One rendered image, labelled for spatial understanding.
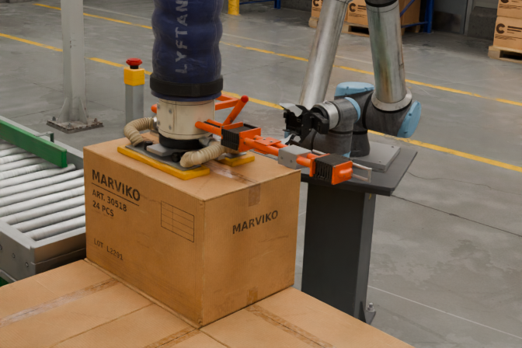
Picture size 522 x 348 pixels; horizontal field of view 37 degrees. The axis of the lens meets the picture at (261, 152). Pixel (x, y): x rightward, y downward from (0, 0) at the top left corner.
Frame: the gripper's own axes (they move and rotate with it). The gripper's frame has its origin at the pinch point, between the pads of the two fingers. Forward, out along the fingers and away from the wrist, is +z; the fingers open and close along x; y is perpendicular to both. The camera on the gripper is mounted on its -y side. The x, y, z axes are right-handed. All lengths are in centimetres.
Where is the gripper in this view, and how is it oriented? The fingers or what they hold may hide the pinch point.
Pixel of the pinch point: (280, 129)
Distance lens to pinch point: 236.9
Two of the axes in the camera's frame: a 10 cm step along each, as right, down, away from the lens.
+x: 0.4, -9.5, -3.1
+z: -7.1, 1.9, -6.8
